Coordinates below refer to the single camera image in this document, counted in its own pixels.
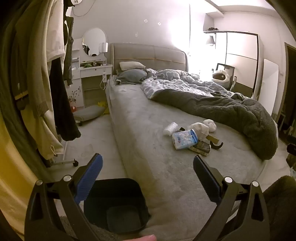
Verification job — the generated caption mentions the grey padded headboard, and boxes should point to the grey padded headboard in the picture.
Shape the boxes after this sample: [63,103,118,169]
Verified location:
[110,43,188,75]

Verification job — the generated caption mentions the white pillow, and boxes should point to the white pillow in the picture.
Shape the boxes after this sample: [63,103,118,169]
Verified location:
[120,61,146,71]

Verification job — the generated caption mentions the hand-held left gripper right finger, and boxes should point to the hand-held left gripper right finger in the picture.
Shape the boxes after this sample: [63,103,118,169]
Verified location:
[193,155,270,241]

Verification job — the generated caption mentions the beige cat bed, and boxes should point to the beige cat bed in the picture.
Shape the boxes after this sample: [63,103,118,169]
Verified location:
[212,70,230,82]

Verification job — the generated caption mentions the white dressing table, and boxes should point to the white dressing table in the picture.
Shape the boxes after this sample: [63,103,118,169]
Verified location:
[70,38,113,109]

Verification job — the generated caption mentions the olive long coat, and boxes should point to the olive long coat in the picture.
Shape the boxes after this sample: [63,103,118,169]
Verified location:
[0,0,50,114]

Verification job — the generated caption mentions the wall shelf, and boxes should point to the wall shelf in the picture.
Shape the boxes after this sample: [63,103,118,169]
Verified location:
[203,27,226,34]

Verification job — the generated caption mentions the grey bed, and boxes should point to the grey bed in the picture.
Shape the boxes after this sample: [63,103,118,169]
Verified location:
[105,76,275,241]

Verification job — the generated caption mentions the bubble wrap piece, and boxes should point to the bubble wrap piece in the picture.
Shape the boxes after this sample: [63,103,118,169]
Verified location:
[162,122,180,136]

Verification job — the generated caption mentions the white t-shirt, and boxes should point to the white t-shirt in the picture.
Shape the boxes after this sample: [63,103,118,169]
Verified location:
[46,0,66,62]

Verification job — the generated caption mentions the white charger cable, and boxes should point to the white charger cable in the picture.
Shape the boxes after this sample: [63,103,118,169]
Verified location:
[100,71,109,91]

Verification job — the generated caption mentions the white flat panel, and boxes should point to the white flat panel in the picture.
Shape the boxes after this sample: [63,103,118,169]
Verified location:
[257,58,279,116]

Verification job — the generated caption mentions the black tissue pack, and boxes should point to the black tissue pack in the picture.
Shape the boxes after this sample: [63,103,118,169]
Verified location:
[188,141,211,157]

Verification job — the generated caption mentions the grey pillow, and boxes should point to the grey pillow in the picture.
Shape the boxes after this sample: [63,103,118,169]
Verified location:
[116,69,148,85]

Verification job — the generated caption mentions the grey cushioned rolling stool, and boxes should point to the grey cushioned rolling stool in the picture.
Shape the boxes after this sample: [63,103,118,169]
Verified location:
[73,105,105,127]

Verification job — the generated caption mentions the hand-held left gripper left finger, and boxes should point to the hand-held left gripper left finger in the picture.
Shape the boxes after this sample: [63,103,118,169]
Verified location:
[24,153,103,241]

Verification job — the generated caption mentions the dark plastic trash bin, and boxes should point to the dark plastic trash bin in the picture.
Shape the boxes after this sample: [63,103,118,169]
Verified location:
[83,178,151,233]

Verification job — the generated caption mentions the person's right forearm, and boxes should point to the person's right forearm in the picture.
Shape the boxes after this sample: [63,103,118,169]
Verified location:
[263,176,296,241]

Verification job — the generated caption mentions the black pants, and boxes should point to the black pants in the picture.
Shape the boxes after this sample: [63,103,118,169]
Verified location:
[49,56,81,142]

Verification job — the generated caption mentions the oval mirror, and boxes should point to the oval mirror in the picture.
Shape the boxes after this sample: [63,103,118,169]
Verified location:
[82,28,106,56]

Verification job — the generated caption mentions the white cloth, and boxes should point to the white cloth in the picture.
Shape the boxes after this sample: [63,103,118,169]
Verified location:
[190,119,217,141]

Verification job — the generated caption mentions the blue patterned duvet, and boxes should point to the blue patterned duvet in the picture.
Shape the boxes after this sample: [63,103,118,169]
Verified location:
[141,68,243,100]

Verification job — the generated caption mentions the blue tissue pack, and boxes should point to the blue tissue pack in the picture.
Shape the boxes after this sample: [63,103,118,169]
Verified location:
[172,129,199,150]

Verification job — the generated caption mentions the black hanging garment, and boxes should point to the black hanging garment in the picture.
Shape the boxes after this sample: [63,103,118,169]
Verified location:
[63,0,74,18]

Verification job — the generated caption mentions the white sliding door wardrobe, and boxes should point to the white sliding door wardrobe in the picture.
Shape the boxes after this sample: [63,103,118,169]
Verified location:
[214,31,259,98]

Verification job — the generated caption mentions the yellow curtain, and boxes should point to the yellow curtain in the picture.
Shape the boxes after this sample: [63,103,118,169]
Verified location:
[0,111,56,234]

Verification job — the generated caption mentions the white clothes rack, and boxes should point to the white clothes rack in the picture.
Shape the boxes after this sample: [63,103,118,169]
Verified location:
[50,139,79,167]

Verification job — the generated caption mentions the dark green vest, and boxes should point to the dark green vest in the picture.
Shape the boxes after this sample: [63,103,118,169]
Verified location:
[63,17,75,86]

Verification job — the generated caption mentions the yellow bag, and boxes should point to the yellow bag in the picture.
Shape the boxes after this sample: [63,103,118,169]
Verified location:
[97,101,109,115]

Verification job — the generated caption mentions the dark grey fleece blanket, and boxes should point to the dark grey fleece blanket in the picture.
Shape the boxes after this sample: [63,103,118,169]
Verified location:
[151,88,278,160]

